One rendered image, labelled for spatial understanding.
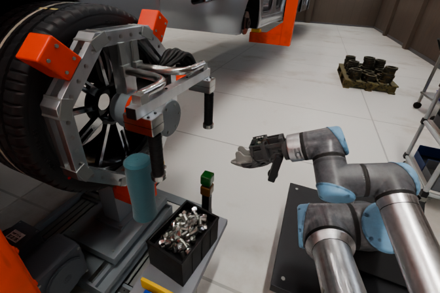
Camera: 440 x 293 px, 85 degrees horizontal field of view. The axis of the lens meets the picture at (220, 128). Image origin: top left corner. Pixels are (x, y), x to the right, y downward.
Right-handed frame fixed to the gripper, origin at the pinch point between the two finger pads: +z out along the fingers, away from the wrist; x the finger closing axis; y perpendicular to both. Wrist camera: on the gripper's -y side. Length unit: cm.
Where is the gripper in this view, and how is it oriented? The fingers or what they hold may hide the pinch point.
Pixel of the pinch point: (234, 163)
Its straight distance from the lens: 89.0
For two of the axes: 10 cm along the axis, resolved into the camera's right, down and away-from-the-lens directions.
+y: -3.6, -8.8, -3.2
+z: -8.8, 2.1, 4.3
